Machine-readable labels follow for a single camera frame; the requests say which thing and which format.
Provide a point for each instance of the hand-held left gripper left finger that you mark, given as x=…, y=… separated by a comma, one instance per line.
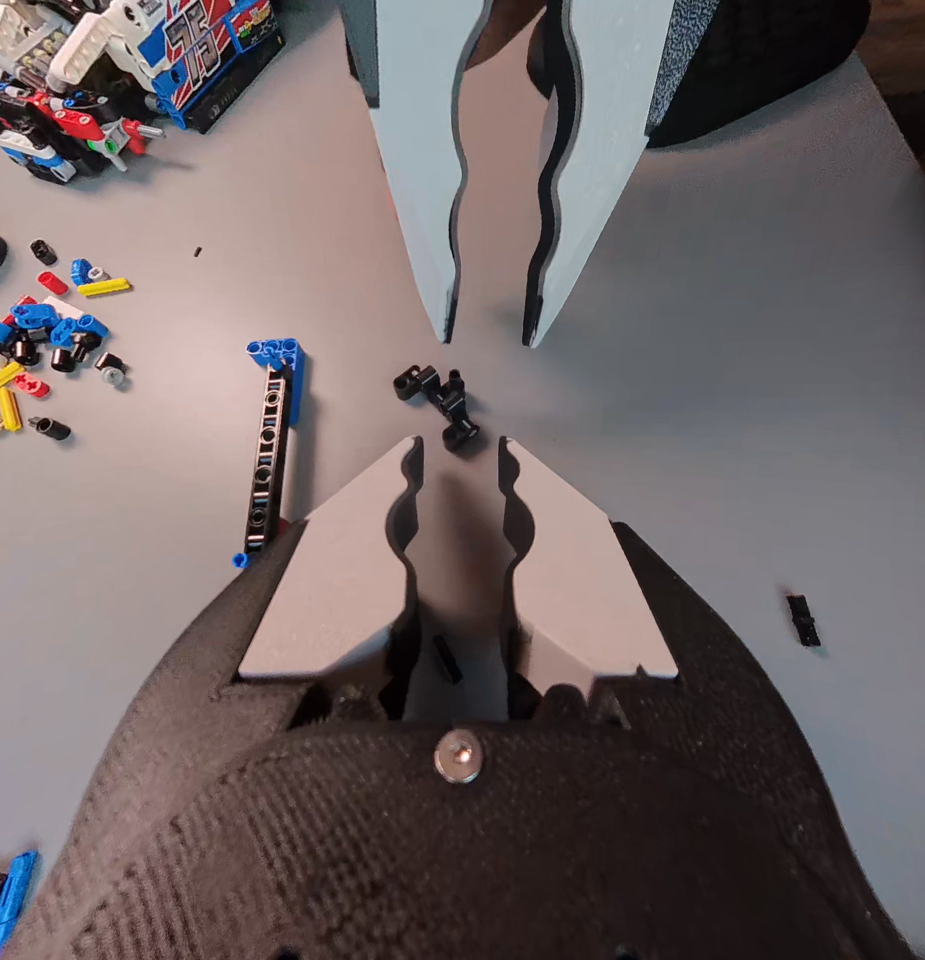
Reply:
x=327, y=600

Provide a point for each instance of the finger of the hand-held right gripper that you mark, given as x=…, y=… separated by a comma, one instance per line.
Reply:
x=417, y=112
x=612, y=112

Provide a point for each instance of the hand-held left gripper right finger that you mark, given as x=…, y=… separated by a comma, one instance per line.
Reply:
x=590, y=600

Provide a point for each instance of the black lego beam assembly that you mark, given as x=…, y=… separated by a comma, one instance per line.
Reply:
x=267, y=450

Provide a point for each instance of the small black lego connector assembly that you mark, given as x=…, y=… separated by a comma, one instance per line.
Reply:
x=451, y=405

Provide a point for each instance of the short black lego pin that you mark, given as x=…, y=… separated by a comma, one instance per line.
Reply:
x=804, y=621
x=447, y=660

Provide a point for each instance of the lego race car model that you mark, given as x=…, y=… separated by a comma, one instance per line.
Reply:
x=177, y=60

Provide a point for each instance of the pile of mixed lego parts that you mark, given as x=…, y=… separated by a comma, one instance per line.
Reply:
x=57, y=330

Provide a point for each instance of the blue lego beam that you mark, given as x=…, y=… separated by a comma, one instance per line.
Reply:
x=16, y=892

